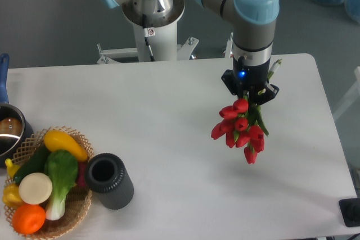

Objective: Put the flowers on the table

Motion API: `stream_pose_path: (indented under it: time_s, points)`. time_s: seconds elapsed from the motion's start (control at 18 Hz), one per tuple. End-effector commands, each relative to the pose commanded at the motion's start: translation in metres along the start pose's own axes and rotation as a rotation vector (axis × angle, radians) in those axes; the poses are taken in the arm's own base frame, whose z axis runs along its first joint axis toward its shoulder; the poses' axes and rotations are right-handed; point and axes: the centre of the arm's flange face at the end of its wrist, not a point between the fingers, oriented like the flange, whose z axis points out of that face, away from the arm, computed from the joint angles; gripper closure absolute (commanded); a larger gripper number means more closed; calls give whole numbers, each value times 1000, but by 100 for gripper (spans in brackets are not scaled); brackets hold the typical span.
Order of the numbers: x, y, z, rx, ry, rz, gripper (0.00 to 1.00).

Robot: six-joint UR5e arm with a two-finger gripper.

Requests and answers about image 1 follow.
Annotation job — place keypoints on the green cucumber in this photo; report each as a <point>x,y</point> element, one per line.
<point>35,164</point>

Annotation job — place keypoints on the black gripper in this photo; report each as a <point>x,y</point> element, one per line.
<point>251,81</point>

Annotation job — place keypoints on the yellow squash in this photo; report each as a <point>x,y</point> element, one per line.
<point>56,140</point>

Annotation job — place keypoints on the dark grey ribbed vase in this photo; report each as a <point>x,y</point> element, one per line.
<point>107,177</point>

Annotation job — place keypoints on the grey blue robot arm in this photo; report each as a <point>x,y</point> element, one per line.
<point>253,21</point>

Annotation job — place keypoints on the red tulip bouquet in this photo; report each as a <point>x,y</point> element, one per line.
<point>242,122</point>

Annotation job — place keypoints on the green bok choy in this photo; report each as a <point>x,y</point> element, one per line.
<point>62,169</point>

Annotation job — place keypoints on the dark red vegetable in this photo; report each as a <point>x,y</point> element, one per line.
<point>80,180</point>

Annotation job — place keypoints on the small yellow pepper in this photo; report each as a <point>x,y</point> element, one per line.
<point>11,168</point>

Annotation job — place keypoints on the black device at table edge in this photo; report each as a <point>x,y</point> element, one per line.
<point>350,211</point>

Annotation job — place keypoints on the blue handled saucepan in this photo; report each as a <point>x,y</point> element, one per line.
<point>15,129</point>

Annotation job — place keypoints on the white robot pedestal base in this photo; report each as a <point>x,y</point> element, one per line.
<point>155,27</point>

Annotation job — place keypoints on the orange fruit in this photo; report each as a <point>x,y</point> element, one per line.
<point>28,219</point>

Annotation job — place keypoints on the yellow bell pepper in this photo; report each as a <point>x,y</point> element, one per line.
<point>11,196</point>

